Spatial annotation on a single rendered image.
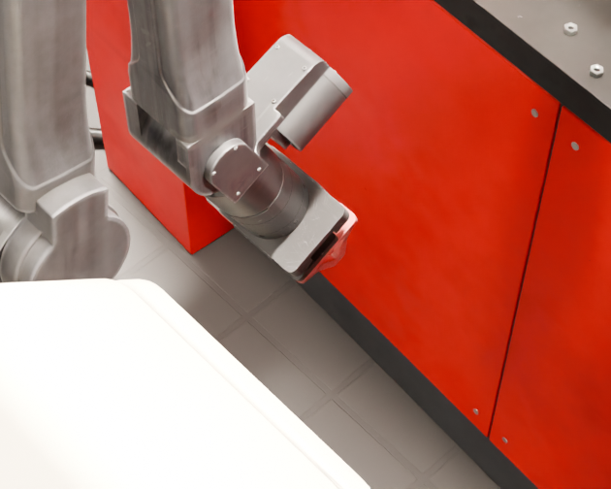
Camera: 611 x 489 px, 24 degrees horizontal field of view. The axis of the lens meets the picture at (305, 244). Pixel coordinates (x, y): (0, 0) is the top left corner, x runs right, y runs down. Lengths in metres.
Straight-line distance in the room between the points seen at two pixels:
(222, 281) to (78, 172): 1.53
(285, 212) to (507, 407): 0.99
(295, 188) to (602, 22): 0.57
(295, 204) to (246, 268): 1.32
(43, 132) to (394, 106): 1.01
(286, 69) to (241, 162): 0.08
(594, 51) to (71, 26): 0.83
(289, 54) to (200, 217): 1.36
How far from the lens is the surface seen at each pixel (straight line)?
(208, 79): 0.87
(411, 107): 1.74
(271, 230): 1.06
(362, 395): 2.23
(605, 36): 1.52
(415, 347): 2.11
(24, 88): 0.77
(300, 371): 2.26
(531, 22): 1.52
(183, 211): 2.30
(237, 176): 0.94
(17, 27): 0.75
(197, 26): 0.84
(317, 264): 1.08
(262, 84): 0.98
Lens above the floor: 1.93
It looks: 54 degrees down
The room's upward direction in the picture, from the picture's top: straight up
